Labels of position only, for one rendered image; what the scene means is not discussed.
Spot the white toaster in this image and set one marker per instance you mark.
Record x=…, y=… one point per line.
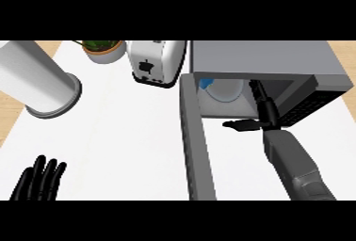
x=156, y=62

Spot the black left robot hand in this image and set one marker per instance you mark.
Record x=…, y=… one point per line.
x=39, y=183

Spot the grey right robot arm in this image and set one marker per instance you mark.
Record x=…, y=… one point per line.
x=296, y=166

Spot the grey microwave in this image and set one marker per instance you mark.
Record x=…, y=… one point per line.
x=274, y=72

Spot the potted green plant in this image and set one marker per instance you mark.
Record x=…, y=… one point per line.
x=104, y=50

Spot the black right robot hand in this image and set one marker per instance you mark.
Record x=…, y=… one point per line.
x=265, y=103

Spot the grey microwave door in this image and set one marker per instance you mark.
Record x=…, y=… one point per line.
x=194, y=138

